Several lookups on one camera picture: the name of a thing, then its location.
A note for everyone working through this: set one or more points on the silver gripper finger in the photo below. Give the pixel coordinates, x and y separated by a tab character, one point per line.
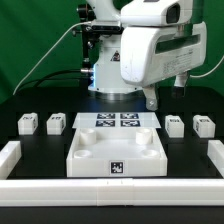
180	84
151	97

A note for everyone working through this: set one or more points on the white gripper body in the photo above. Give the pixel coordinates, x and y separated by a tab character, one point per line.
150	55

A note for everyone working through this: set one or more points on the white left wall bar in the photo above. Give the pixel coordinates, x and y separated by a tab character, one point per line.
9	157

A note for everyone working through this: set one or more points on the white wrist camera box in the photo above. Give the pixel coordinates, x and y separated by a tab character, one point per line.
157	12

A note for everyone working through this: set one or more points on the green backdrop curtain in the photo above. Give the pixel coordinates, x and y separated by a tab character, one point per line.
31	41

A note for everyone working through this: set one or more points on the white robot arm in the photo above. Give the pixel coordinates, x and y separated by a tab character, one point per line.
101	32

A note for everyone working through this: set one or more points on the white square table top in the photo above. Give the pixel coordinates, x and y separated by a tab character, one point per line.
116	152

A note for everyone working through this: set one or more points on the white front wall bar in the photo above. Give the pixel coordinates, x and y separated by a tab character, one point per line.
112	192

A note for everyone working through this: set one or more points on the white sheet with tags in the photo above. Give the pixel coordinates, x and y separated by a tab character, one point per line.
119	119

